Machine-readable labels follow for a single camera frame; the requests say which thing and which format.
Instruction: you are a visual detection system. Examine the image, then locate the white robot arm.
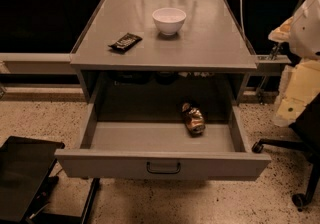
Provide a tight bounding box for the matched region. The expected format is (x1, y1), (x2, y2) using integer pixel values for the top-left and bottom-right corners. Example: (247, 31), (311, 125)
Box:
(268, 0), (320, 127)

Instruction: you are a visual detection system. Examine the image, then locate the grey open top drawer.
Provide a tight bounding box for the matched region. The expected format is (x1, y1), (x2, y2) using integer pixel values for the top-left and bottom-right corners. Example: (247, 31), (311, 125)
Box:
(56, 106), (271, 181)

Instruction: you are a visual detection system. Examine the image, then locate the black office chair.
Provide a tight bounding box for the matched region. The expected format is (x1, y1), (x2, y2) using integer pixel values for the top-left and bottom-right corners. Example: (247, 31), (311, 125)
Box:
(251, 94), (320, 210)

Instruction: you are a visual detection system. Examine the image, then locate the grey metal cabinet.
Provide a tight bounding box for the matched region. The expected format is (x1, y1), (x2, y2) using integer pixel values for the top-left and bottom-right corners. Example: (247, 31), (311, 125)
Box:
(71, 0), (256, 98)

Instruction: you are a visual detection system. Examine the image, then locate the white ceramic bowl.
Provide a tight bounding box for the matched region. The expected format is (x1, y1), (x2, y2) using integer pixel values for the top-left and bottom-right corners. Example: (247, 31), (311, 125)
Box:
(152, 8), (186, 35)

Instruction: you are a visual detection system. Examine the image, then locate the black snack bar wrapper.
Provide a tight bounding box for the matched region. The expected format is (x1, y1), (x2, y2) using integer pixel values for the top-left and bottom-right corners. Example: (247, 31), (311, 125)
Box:
(110, 33), (142, 52)

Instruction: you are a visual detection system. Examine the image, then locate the white cable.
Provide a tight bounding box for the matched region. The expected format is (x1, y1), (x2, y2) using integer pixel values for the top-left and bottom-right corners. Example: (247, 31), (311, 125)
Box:
(231, 0), (248, 43)

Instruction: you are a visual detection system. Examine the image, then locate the black drawer handle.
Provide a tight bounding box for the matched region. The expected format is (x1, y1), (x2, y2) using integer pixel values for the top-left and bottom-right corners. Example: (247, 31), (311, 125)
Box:
(146, 162), (181, 175)

